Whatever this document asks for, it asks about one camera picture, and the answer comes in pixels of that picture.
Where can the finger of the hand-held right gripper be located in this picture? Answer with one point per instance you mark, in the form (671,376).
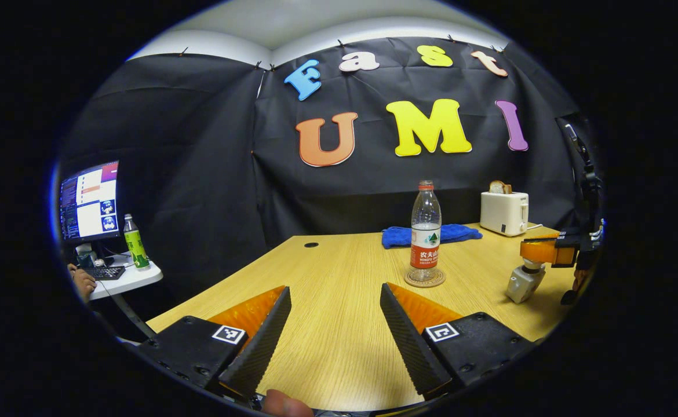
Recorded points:
(539,252)

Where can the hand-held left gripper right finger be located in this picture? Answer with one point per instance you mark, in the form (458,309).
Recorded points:
(411,341)

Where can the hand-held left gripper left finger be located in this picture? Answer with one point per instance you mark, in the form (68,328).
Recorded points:
(261,341)

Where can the pale grey teacup lid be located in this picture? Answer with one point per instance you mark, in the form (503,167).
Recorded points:
(533,265)

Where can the pale grey ceramic teacup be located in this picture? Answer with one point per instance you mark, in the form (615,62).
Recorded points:
(521,286)

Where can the round wooden coaster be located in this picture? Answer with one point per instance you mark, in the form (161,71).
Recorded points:
(426,284)

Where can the clear plastic water bottle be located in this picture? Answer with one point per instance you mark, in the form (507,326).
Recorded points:
(425,231)

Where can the green drink bottle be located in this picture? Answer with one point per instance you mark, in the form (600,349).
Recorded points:
(137,246)

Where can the white toaster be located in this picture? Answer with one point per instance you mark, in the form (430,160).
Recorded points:
(504,213)

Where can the toast slice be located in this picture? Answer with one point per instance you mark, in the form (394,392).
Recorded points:
(499,187)

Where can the blue towel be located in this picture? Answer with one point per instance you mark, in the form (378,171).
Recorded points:
(460,233)

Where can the white side table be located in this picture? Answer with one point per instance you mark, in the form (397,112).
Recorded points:
(133,278)

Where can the black keyboard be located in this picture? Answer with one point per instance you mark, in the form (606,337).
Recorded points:
(105,273)

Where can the black backdrop cloth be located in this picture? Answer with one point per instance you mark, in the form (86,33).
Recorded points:
(200,174)

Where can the computer monitor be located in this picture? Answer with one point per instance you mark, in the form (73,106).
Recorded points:
(91,200)

